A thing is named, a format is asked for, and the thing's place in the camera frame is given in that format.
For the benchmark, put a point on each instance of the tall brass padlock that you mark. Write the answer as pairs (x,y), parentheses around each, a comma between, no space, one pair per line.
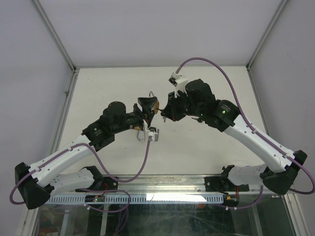
(156,105)

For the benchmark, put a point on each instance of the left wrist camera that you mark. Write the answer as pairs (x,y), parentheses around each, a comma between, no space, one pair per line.
(150,133)

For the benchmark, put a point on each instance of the aluminium mounting rail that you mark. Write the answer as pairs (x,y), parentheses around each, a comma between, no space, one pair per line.
(147,183)

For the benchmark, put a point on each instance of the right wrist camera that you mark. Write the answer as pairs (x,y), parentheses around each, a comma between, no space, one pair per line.
(179,82)

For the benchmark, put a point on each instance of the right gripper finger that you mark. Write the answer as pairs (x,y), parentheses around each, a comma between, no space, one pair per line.
(171,103)
(170,114)

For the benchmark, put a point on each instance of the black headed key set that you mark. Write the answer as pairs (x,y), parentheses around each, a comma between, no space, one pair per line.
(199,120)

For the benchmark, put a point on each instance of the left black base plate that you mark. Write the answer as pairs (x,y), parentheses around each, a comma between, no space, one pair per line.
(106,183)

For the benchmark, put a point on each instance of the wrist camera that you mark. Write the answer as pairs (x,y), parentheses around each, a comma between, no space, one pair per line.
(179,82)
(150,133)

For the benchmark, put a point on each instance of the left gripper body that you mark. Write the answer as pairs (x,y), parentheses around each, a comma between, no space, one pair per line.
(142,115)

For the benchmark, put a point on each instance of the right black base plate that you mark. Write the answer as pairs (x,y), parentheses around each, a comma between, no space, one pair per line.
(217,184)

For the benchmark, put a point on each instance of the medium brass padlock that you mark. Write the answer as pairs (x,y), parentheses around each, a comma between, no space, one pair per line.
(140,132)

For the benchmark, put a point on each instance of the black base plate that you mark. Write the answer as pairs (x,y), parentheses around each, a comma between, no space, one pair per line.
(217,184)
(106,183)

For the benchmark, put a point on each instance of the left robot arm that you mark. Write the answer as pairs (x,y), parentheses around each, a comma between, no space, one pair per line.
(40,181)

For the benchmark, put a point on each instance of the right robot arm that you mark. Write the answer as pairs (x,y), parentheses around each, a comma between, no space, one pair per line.
(281,165)

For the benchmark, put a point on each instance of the white slotted cable duct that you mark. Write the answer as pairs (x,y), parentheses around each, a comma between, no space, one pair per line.
(149,198)

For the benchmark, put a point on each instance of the silver key set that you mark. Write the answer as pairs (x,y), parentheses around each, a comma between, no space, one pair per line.
(164,117)

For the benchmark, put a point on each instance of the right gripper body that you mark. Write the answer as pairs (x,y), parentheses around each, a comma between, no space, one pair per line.
(181,106)

